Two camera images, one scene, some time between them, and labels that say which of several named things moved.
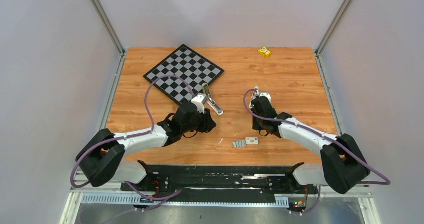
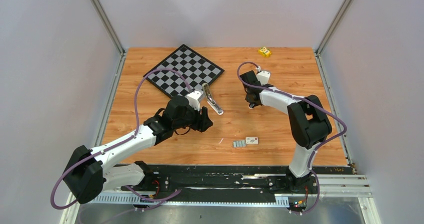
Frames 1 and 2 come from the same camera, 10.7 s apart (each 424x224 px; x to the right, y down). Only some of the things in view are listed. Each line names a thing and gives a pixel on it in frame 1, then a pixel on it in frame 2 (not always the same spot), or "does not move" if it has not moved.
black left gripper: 207,123 does not move
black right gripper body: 258,122 -> 248,100
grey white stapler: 210,101 does not move
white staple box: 252,140 does not move
